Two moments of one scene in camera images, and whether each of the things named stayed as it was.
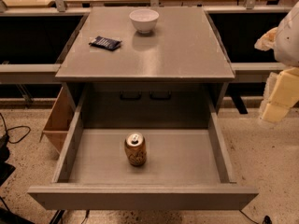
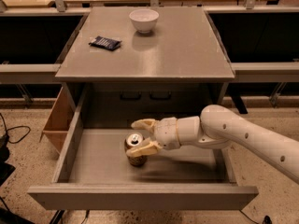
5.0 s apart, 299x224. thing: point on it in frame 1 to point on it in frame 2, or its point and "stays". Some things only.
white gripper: (290, 42) to (166, 132)
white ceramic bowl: (144, 20) stays
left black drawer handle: (131, 98) stays
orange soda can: (135, 149) stays
